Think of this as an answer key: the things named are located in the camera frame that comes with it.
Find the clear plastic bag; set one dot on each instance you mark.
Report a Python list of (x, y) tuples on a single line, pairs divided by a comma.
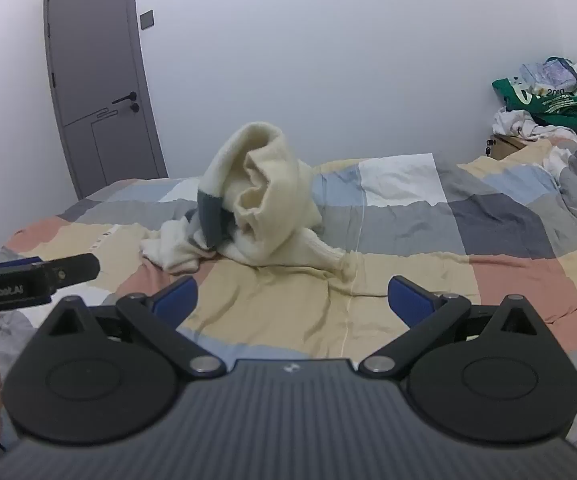
[(551, 72)]

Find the patchwork quilt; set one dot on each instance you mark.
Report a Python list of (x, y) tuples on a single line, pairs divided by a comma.
[(268, 310)]

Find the grey door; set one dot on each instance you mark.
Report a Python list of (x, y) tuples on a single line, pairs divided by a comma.
[(98, 60)]

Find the cream and blue knit sweater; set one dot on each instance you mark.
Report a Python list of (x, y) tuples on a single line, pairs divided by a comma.
[(268, 195)]

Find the green printed bag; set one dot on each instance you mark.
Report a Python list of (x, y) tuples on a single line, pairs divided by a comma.
[(553, 105)]

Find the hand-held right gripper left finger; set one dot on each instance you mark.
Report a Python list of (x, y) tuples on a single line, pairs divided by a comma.
[(177, 299)]

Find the grey light switch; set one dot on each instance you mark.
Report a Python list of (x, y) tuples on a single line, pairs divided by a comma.
[(147, 19)]

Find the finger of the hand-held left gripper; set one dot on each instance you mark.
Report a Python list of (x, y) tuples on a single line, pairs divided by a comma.
[(73, 270), (16, 261)]

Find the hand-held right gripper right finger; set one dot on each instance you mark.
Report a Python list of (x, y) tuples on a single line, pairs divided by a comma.
[(408, 301)]

